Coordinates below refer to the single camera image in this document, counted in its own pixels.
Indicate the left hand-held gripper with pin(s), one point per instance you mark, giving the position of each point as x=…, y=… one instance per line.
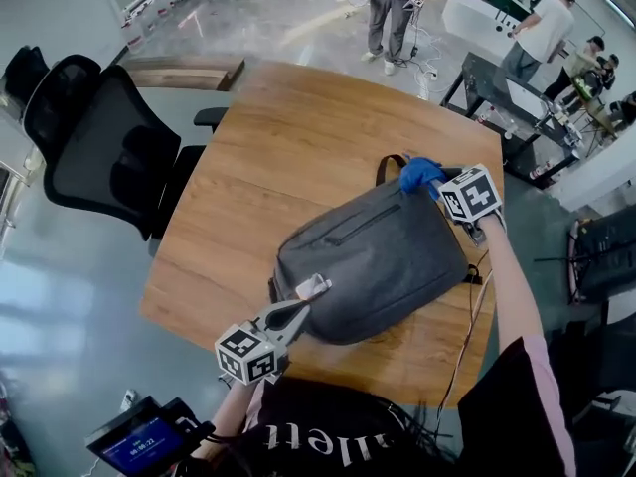
x=246, y=355

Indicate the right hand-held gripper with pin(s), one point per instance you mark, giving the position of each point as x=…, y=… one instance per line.
x=471, y=194

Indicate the blue cloth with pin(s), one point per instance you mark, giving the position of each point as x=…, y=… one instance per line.
x=417, y=173

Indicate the grey backpack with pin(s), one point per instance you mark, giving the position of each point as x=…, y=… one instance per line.
x=377, y=261

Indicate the person's right forearm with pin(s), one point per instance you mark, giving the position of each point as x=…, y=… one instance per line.
x=512, y=286

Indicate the person's left forearm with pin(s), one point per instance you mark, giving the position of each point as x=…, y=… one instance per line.
x=226, y=415

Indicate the black metal table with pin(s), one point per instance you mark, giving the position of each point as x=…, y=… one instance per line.
x=502, y=102

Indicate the white power strip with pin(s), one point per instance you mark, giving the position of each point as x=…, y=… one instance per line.
x=426, y=83

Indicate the black cart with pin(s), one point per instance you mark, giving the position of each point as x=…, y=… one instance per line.
x=603, y=254

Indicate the black and pink shirt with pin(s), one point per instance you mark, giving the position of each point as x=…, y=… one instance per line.
x=358, y=430

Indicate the black device with blue screen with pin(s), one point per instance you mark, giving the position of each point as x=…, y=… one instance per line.
x=141, y=442

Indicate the wooden bench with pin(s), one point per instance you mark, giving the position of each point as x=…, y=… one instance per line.
x=184, y=73

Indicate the black mesh office chair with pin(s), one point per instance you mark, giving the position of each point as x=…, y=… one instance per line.
x=104, y=147

